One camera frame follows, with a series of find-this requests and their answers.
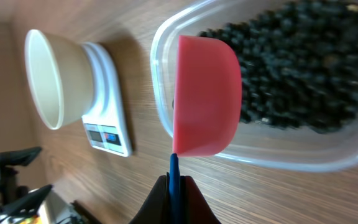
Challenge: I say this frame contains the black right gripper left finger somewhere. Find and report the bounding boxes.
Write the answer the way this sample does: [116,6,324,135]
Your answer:
[129,174,170,224]

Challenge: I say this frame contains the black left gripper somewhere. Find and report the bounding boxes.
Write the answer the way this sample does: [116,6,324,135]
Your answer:
[0,146,53,223]

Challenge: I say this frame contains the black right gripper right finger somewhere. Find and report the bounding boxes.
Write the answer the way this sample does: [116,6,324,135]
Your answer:
[181,175,221,224]

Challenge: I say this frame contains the pink scoop blue handle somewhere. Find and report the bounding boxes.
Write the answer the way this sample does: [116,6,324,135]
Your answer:
[168,35,242,223]

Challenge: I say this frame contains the white digital kitchen scale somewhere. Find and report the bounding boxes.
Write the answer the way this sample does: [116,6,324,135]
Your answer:
[81,42,132,157]

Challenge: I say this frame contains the white bowl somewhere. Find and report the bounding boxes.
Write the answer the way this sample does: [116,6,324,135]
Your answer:
[24,29,94,130]

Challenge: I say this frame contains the clear plastic container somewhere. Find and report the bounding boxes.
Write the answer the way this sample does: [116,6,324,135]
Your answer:
[150,0,358,172]

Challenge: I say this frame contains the black beans in container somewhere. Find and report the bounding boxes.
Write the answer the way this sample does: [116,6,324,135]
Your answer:
[199,1,358,134]

